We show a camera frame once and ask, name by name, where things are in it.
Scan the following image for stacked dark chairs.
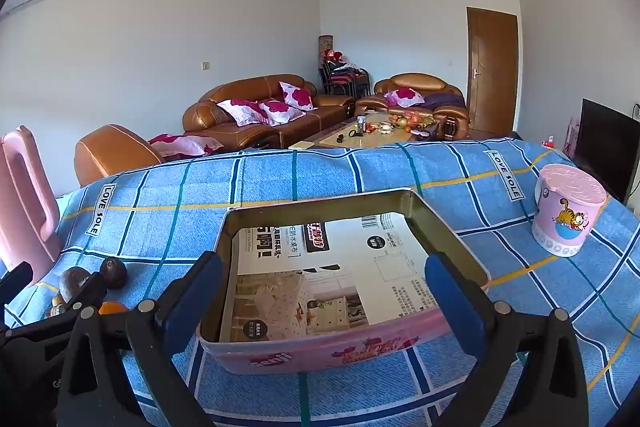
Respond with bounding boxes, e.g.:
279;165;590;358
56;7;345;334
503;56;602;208
318;59;371;98

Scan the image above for pink cartoon cup with lid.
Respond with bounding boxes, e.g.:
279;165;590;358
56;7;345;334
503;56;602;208
531;164;607;258

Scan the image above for blue checked tablecloth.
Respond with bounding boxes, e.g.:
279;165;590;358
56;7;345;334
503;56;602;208
0;138;640;427

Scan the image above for wooden coffee table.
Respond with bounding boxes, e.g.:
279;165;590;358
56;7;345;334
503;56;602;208
289;116;436;150

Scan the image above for purple blanket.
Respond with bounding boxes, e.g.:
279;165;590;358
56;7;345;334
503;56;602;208
420;91;466;110

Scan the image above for pink floral blanket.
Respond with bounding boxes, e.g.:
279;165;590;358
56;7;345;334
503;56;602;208
148;132;226;158

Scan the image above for stemmed brown passion fruit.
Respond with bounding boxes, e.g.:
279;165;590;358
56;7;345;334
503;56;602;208
60;267;93;303

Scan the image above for pile of fruit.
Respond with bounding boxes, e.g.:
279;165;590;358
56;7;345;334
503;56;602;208
390;111;436;132

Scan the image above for brown leather stool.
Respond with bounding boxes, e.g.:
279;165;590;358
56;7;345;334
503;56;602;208
74;124;166;186

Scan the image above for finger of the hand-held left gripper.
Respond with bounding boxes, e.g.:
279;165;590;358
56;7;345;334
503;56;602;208
0;261;35;308
0;273;108;348

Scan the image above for pink tin box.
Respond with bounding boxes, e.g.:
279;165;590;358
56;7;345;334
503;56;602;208
197;188;491;375

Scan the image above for printed paper sheet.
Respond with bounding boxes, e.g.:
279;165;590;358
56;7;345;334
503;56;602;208
219;213;441;342

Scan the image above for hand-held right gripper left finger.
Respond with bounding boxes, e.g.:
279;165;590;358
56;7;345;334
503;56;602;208
57;251;224;427

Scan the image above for brown leather armchair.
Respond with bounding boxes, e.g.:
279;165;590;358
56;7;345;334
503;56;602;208
354;73;471;140

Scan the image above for pink plastic chair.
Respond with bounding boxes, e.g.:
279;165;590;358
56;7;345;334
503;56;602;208
0;125;62;288

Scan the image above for pink floral pillow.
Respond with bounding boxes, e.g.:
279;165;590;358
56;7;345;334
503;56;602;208
216;99;271;128
278;82;315;111
257;99;307;125
384;88;425;106

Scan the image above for round dark passion fruit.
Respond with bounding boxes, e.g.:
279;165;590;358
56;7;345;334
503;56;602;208
99;258;128;290

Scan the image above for long brown leather sofa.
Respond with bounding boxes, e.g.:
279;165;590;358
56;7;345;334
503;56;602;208
182;74;356;152

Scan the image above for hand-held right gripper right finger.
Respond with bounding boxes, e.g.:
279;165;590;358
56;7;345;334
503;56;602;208
424;252;591;427

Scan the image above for black television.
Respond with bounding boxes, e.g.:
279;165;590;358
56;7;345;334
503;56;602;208
574;98;640;202

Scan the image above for brown wooden door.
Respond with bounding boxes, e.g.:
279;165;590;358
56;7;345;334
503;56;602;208
466;7;518;138

